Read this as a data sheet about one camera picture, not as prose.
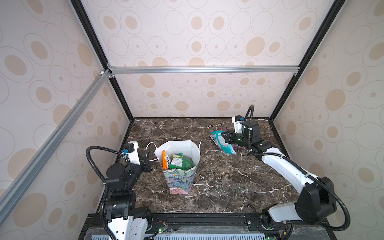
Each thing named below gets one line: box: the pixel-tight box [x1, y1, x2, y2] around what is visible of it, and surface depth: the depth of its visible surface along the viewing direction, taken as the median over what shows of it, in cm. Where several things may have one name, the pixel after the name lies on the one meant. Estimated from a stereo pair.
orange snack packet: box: [162, 150, 168, 171], surface depth 75 cm
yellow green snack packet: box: [169, 152, 194, 171], surface depth 76 cm
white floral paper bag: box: [154, 140, 201, 195], surface depth 76 cm
